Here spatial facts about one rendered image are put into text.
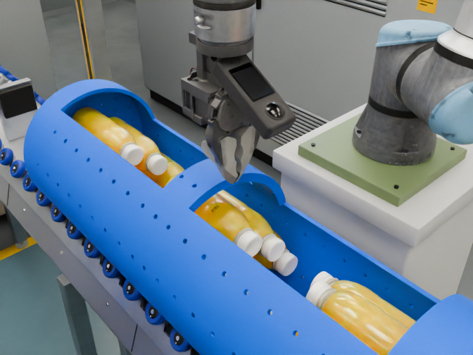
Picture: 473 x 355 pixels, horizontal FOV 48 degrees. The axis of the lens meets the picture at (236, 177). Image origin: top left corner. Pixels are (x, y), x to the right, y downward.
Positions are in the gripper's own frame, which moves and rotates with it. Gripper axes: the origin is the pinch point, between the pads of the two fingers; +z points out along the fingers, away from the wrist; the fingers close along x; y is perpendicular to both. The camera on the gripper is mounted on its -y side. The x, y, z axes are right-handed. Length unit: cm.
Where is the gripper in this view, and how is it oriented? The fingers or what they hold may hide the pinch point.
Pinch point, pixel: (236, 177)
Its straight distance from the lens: 76.2
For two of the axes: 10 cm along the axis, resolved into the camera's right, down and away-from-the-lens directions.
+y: -6.6, -4.3, 6.2
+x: -7.5, 3.8, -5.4
